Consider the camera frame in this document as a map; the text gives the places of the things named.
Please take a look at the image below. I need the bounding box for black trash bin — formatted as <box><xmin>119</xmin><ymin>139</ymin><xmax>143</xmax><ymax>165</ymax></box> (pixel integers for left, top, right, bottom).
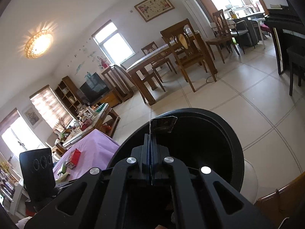
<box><xmin>105</xmin><ymin>108</ymin><xmax>245</xmax><ymax>196</ymax></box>

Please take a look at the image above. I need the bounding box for round gold ceiling lamp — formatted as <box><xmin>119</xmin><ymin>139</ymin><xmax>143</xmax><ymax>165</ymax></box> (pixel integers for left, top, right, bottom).
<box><xmin>24</xmin><ymin>29</ymin><xmax>53</xmax><ymax>59</ymax></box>

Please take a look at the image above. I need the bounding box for tall wooden plant stand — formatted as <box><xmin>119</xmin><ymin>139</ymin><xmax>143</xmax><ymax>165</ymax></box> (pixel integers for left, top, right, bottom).
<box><xmin>101</xmin><ymin>64</ymin><xmax>134</xmax><ymax>103</ymax></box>

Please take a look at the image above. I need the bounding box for wooden television cabinet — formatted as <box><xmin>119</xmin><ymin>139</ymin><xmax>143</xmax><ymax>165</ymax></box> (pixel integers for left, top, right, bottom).
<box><xmin>99</xmin><ymin>92</ymin><xmax>121</xmax><ymax>108</ymax></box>

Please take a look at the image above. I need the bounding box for wooden dining table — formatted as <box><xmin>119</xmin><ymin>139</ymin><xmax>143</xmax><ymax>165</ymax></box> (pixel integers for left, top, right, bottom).
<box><xmin>126</xmin><ymin>32</ymin><xmax>218</xmax><ymax>105</ymax></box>

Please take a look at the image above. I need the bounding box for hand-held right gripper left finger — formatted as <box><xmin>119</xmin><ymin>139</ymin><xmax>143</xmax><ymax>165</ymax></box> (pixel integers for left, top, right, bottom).
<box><xmin>26</xmin><ymin>135</ymin><xmax>151</xmax><ymax>229</ymax></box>

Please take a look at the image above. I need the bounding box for grey armchair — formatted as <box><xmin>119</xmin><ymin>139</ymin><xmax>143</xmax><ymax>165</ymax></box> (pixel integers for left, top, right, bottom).
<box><xmin>226</xmin><ymin>17</ymin><xmax>265</xmax><ymax>54</ymax></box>

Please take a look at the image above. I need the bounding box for black flat television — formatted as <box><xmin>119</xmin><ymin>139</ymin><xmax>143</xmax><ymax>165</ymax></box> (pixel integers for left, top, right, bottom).
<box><xmin>79</xmin><ymin>72</ymin><xmax>110</xmax><ymax>103</ymax></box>

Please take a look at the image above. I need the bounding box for white standing air conditioner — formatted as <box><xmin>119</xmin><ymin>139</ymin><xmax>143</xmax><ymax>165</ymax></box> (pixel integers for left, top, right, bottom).
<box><xmin>183</xmin><ymin>0</ymin><xmax>210</xmax><ymax>37</ymax></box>

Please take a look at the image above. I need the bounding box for black battery card pack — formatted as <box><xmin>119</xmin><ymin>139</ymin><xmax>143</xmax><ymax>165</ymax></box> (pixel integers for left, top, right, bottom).
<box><xmin>151</xmin><ymin>116</ymin><xmax>177</xmax><ymax>134</ymax></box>

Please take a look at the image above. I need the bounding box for wooden coffee table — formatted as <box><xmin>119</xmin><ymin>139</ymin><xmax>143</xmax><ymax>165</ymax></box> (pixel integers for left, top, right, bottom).
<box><xmin>62</xmin><ymin>103</ymin><xmax>120</xmax><ymax>148</ymax></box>

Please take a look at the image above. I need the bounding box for framed floral picture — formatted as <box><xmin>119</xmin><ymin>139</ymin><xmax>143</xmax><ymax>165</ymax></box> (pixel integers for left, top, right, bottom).
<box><xmin>134</xmin><ymin>0</ymin><xmax>175</xmax><ymax>22</ymax></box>

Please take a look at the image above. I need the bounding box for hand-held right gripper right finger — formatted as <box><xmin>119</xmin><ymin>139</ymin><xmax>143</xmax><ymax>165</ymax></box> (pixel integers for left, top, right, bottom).
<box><xmin>151</xmin><ymin>135</ymin><xmax>277</xmax><ymax>229</ymax></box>

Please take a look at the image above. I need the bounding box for brown wooden chair frame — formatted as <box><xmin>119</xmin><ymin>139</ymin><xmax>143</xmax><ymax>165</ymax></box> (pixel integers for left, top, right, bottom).
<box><xmin>254</xmin><ymin>177</ymin><xmax>305</xmax><ymax>229</ymax></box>

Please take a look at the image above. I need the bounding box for wooden armchair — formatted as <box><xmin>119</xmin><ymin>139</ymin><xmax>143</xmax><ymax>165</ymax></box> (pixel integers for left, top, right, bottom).
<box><xmin>46</xmin><ymin>131</ymin><xmax>63</xmax><ymax>154</ymax></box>

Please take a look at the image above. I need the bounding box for wooden dining chair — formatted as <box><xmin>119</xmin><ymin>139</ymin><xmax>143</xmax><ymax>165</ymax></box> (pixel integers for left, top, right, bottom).
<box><xmin>141</xmin><ymin>41</ymin><xmax>177</xmax><ymax>77</ymax></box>
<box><xmin>205</xmin><ymin>9</ymin><xmax>241</xmax><ymax>64</ymax></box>
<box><xmin>120</xmin><ymin>63</ymin><xmax>166</xmax><ymax>103</ymax></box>
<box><xmin>160</xmin><ymin>19</ymin><xmax>218</xmax><ymax>93</ymax></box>

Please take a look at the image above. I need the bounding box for large bright window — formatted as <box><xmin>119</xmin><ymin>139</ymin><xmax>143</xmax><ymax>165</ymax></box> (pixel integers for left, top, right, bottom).
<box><xmin>0</xmin><ymin>108</ymin><xmax>46</xmax><ymax>158</ymax></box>

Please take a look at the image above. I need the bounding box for small white window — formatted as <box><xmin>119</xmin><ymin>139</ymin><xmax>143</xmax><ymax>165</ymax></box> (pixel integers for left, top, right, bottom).
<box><xmin>92</xmin><ymin>21</ymin><xmax>135</xmax><ymax>65</ymax></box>

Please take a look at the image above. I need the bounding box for purple tablecloth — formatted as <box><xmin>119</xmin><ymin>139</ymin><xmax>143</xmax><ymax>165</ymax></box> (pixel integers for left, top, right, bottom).
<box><xmin>52</xmin><ymin>129</ymin><xmax>120</xmax><ymax>184</ymax></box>

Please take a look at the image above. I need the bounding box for striped window blind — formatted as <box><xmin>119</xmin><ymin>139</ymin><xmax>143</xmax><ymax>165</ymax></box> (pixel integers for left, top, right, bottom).
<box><xmin>30</xmin><ymin>85</ymin><xmax>73</xmax><ymax>127</ymax></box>

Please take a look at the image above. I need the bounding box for large red milk box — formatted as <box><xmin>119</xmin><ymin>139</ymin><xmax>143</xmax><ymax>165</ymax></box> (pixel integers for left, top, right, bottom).
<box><xmin>67</xmin><ymin>148</ymin><xmax>81</xmax><ymax>170</ymax></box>

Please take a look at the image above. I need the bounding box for framed sunflower painting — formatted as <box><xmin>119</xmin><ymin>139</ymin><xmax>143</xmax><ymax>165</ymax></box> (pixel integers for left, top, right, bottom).
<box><xmin>22</xmin><ymin>106</ymin><xmax>41</xmax><ymax>127</ymax></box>

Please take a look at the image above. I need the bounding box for white round stand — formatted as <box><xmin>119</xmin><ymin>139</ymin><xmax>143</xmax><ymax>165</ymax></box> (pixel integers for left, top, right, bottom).
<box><xmin>238</xmin><ymin>158</ymin><xmax>259</xmax><ymax>204</ymax></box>

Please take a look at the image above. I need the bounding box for black piano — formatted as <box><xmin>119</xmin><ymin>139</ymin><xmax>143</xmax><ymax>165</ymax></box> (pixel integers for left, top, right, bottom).
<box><xmin>264</xmin><ymin>0</ymin><xmax>305</xmax><ymax>75</ymax></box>

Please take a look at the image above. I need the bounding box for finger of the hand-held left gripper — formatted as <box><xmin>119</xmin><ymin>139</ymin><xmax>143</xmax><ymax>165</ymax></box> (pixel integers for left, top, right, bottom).
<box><xmin>55</xmin><ymin>180</ymin><xmax>73</xmax><ymax>189</ymax></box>

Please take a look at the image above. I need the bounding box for wooden bookshelf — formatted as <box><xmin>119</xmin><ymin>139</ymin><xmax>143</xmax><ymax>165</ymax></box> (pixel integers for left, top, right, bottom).
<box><xmin>54</xmin><ymin>76</ymin><xmax>83</xmax><ymax>118</ymax></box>

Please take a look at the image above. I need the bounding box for black piano bench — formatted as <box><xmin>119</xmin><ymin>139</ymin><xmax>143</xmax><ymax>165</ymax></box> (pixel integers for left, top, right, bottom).
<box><xmin>286</xmin><ymin>46</ymin><xmax>305</xmax><ymax>96</ymax></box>

